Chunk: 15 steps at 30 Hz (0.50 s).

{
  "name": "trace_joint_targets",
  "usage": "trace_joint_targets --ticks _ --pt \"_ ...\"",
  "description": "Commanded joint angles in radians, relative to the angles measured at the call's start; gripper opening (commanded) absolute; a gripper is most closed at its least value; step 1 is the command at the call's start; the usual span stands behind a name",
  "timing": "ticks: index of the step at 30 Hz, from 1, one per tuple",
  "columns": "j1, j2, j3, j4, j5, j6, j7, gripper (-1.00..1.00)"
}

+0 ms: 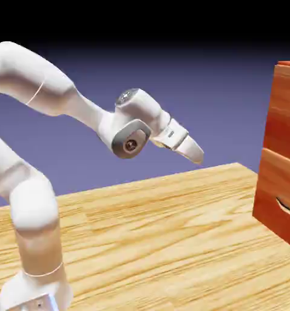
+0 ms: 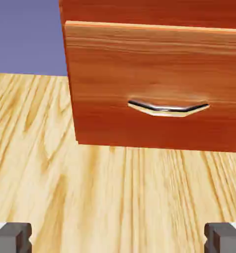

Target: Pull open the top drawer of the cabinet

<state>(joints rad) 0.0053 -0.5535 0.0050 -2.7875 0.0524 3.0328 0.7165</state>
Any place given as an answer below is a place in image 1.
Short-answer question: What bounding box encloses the short curved metal handle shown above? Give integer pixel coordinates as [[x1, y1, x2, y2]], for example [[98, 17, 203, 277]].
[[275, 197, 290, 220]]

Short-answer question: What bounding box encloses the reddish wooden cabinet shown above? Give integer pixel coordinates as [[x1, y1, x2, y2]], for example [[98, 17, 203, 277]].
[[252, 60, 290, 253]]

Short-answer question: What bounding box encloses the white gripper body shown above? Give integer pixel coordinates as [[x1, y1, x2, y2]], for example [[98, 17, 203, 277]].
[[177, 135, 205, 166]]

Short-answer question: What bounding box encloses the large reddish wooden drawer front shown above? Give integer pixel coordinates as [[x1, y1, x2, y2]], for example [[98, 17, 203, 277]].
[[263, 64, 290, 164]]

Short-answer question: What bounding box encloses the small reddish wooden drawer front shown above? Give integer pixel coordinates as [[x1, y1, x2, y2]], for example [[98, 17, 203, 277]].
[[252, 147, 290, 253]]

